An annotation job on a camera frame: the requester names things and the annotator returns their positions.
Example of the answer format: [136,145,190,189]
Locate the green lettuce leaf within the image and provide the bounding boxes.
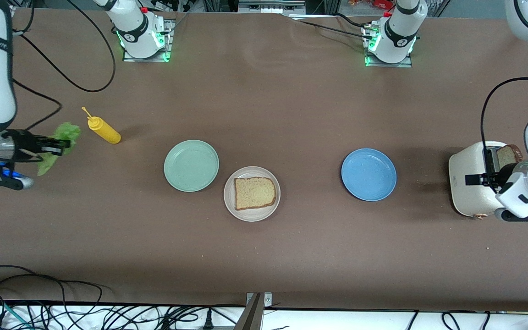
[36,121,82,177]

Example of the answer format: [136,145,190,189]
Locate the dark crust bread slice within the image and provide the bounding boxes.
[497,144,523,170]

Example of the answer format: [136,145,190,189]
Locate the yellow mustard squeeze bottle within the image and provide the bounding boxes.
[81,106,121,145]

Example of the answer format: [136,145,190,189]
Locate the light brown bread slice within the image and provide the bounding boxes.
[234,176,277,211]

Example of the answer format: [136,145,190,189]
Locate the blue plate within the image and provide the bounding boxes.
[341,148,397,202]

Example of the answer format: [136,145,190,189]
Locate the mint green plate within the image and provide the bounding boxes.
[164,139,220,193]

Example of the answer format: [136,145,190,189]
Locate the beige plate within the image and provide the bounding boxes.
[224,166,281,222]

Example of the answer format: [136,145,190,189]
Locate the white toaster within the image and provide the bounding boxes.
[448,141,523,220]

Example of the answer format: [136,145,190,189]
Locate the red orange package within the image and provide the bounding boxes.
[349,0,395,10]

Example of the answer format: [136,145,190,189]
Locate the grey power strip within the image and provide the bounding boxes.
[237,0,306,14]

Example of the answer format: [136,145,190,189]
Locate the thin black hanging cable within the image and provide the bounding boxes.
[13,78,63,131]

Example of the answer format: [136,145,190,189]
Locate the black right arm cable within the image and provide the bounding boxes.
[12,0,116,92]

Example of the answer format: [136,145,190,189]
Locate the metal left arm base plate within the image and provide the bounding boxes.
[363,23,413,68]

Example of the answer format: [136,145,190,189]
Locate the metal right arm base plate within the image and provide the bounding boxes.
[122,19,174,63]

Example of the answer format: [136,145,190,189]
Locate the tangled black cables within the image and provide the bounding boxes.
[39,305,246,330]

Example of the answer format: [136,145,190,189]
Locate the black table power cable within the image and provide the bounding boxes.
[335,13,374,28]
[287,17,370,39]

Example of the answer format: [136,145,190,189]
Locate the metal table bracket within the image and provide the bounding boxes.
[234,292,274,330]

